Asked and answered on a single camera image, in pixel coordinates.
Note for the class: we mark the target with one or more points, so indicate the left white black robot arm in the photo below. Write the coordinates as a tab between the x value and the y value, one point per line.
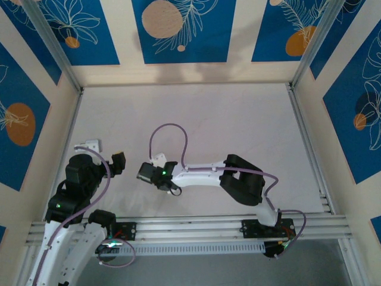
53	244

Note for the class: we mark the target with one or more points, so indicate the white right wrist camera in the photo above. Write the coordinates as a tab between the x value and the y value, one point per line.
159	159

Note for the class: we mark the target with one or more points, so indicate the blue floral wall panel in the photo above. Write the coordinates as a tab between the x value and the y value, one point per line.
98	44
342	134
336	29
208	44
35	35
376	228
2	233
12	164
268	29

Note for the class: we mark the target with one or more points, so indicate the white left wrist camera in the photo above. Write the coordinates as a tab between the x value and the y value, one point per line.
92	145

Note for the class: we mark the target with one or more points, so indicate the aluminium table side rail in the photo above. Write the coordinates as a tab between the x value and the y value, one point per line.
297	104
67	140

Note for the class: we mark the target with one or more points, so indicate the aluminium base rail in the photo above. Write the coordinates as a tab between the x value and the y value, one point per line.
193	229

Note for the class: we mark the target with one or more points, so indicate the aluminium frame post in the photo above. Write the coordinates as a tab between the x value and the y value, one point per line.
312	44
53	44

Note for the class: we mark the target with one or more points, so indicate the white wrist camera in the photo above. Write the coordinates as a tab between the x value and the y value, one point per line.
159	159
92	145

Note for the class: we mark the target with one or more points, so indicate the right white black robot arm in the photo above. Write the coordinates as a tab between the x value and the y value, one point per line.
202	177

